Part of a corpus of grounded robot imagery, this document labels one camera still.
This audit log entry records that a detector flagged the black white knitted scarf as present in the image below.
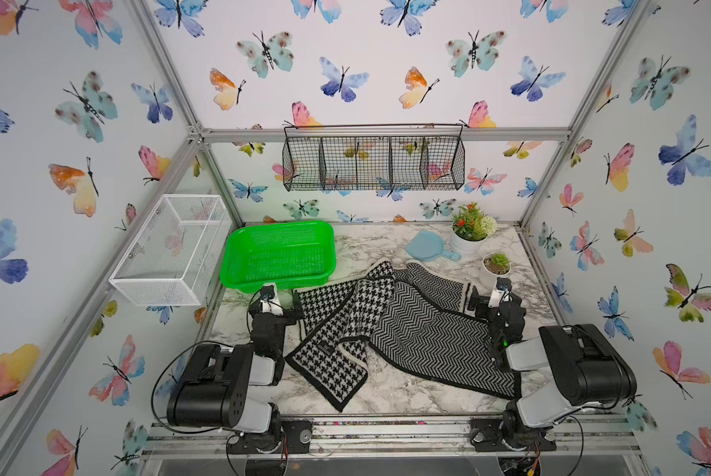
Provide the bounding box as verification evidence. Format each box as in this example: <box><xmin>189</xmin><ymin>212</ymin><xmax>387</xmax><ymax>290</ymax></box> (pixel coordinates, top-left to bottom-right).
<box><xmin>285</xmin><ymin>260</ymin><xmax>522</xmax><ymax>412</ymax></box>

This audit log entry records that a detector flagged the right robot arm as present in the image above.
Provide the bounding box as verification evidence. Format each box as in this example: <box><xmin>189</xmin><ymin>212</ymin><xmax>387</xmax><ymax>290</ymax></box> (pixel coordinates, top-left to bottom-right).
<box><xmin>466</xmin><ymin>287</ymin><xmax>637</xmax><ymax>452</ymax></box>

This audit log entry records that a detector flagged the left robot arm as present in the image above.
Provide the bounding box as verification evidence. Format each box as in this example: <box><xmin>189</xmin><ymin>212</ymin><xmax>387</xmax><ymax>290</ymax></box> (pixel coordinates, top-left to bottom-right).
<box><xmin>165</xmin><ymin>287</ymin><xmax>297</xmax><ymax>453</ymax></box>

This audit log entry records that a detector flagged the green plastic basket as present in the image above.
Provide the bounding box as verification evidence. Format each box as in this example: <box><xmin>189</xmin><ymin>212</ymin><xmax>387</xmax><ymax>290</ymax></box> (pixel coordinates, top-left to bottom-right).
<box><xmin>220</xmin><ymin>221</ymin><xmax>337</xmax><ymax>294</ymax></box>

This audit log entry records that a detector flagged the succulent in white pot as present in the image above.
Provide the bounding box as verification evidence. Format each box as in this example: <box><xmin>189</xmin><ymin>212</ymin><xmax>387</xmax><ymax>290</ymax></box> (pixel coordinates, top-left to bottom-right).
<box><xmin>479</xmin><ymin>252</ymin><xmax>511</xmax><ymax>290</ymax></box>

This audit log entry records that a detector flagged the flower plant in white pot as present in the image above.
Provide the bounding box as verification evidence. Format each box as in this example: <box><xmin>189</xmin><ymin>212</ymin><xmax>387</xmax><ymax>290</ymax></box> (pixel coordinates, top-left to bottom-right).
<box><xmin>450</xmin><ymin>202</ymin><xmax>498</xmax><ymax>256</ymax></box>

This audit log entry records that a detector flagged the light blue plastic scoop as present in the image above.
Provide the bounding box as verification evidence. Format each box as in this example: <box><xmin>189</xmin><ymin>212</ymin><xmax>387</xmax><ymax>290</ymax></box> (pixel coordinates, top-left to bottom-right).
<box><xmin>406</xmin><ymin>230</ymin><xmax>460</xmax><ymax>262</ymax></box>

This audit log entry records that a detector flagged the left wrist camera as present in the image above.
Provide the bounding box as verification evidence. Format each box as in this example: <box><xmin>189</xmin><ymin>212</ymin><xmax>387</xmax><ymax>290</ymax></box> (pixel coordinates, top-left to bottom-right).
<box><xmin>260</xmin><ymin>284</ymin><xmax>283</xmax><ymax>315</ymax></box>

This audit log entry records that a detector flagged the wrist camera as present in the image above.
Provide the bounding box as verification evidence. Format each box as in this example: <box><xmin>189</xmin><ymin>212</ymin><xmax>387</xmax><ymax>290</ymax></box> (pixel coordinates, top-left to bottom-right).
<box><xmin>488</xmin><ymin>277</ymin><xmax>512</xmax><ymax>309</ymax></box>
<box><xmin>260</xmin><ymin>284</ymin><xmax>283</xmax><ymax>315</ymax></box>

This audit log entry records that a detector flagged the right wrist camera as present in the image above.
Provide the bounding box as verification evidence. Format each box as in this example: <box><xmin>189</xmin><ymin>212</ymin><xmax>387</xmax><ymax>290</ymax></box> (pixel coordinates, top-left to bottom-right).
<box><xmin>488</xmin><ymin>277</ymin><xmax>512</xmax><ymax>309</ymax></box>

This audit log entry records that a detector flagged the white wire mesh basket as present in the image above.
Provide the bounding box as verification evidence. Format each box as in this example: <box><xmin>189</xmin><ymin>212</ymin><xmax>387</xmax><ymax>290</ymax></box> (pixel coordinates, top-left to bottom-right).
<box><xmin>109</xmin><ymin>194</ymin><xmax>232</xmax><ymax>307</ymax></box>

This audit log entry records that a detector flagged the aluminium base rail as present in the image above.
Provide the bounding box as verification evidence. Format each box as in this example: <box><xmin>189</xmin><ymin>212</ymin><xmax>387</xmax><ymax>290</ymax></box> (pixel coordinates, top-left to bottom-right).
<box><xmin>143</xmin><ymin>415</ymin><xmax>641</xmax><ymax>460</ymax></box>

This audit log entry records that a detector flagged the black wire wall basket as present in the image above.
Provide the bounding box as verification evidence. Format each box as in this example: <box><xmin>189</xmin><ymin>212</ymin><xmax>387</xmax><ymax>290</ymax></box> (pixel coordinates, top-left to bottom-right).
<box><xmin>275</xmin><ymin>124</ymin><xmax>466</xmax><ymax>192</ymax></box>

